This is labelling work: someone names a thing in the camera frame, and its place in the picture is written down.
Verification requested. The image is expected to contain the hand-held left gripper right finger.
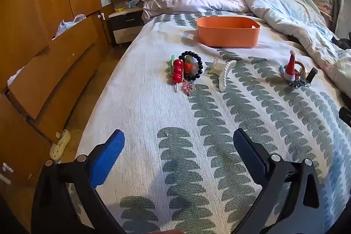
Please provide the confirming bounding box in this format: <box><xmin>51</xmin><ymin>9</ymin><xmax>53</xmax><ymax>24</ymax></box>
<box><xmin>230</xmin><ymin>128</ymin><xmax>328</xmax><ymax>234</ymax></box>

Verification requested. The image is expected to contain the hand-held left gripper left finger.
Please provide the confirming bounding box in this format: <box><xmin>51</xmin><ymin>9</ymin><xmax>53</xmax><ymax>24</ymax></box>
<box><xmin>31</xmin><ymin>129</ymin><xmax>127</xmax><ymax>234</ymax></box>

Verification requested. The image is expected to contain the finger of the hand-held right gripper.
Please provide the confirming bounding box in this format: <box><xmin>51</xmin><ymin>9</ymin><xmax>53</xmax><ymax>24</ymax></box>
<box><xmin>338</xmin><ymin>106</ymin><xmax>351</xmax><ymax>127</ymax></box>

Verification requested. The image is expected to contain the wooden bead bracelet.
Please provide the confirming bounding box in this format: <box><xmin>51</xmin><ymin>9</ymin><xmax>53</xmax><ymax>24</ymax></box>
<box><xmin>295</xmin><ymin>61</ymin><xmax>307</xmax><ymax>77</ymax></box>

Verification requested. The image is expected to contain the santa hat hair clip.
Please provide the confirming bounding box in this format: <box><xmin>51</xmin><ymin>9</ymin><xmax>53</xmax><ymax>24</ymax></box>
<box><xmin>284</xmin><ymin>49</ymin><xmax>298</xmax><ymax>81</ymax></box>

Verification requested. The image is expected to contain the black bead bracelet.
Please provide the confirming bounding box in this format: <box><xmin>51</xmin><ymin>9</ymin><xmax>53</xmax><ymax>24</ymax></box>
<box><xmin>178</xmin><ymin>51</ymin><xmax>206</xmax><ymax>80</ymax></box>

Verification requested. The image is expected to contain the red bead hair clip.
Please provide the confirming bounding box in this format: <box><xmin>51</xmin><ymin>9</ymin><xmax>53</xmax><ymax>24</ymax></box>
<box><xmin>171</xmin><ymin>59</ymin><xmax>185</xmax><ymax>93</ymax></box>

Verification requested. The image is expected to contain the orange plastic basket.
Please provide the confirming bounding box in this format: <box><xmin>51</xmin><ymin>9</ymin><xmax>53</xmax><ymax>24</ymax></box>
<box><xmin>196</xmin><ymin>16</ymin><xmax>261</xmax><ymax>47</ymax></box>

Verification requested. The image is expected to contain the cream clog shoe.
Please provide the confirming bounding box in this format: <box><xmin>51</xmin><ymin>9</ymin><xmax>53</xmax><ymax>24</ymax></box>
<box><xmin>49</xmin><ymin>129</ymin><xmax>71</xmax><ymax>160</ymax></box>

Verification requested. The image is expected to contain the dark clothing pile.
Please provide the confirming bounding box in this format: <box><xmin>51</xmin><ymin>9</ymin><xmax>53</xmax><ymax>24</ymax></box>
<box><xmin>330</xmin><ymin>37</ymin><xmax>351</xmax><ymax>51</ymax></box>

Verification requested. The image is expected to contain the pearl claw hair clip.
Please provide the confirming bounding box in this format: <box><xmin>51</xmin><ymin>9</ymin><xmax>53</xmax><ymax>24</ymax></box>
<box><xmin>218</xmin><ymin>60</ymin><xmax>237</xmax><ymax>92</ymax></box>

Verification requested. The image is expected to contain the translucent cream hair clip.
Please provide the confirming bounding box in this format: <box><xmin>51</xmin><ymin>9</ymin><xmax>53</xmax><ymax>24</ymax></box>
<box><xmin>208</xmin><ymin>58</ymin><xmax>227</xmax><ymax>75</ymax></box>

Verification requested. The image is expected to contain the orange carrot plush ornament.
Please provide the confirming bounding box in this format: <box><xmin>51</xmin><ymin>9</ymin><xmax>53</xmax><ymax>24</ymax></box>
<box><xmin>183</xmin><ymin>56</ymin><xmax>199</xmax><ymax>75</ymax></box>

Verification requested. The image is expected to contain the green hair clip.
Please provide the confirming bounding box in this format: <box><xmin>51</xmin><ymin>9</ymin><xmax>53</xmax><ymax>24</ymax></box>
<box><xmin>167</xmin><ymin>55</ymin><xmax>176</xmax><ymax>77</ymax></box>

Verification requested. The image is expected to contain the light blue patterned quilt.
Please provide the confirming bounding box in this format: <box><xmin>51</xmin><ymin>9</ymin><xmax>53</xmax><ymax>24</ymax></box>
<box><xmin>225</xmin><ymin>0</ymin><xmax>351</xmax><ymax>92</ymax></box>

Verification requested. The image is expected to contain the dark wooden nightstand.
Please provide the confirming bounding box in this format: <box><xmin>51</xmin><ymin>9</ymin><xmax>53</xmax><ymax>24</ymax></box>
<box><xmin>108</xmin><ymin>8</ymin><xmax>146</xmax><ymax>45</ymax></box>

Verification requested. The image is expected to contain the plastic bag in drawer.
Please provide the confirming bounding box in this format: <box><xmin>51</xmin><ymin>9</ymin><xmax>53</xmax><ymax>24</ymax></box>
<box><xmin>53</xmin><ymin>14</ymin><xmax>87</xmax><ymax>38</ymax></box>

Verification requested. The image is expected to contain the yellow and teal clutter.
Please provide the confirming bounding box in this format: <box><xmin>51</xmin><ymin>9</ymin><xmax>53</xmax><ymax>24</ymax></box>
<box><xmin>115</xmin><ymin>0</ymin><xmax>138</xmax><ymax>12</ymax></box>

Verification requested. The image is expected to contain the wooden wardrobe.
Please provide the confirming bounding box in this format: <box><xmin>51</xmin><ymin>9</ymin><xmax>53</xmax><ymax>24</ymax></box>
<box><xmin>0</xmin><ymin>0</ymin><xmax>138</xmax><ymax>188</ymax></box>

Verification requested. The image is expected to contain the pink keychain charm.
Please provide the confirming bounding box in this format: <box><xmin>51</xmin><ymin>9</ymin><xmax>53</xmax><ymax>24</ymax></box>
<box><xmin>181</xmin><ymin>80</ymin><xmax>197</xmax><ymax>99</ymax></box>

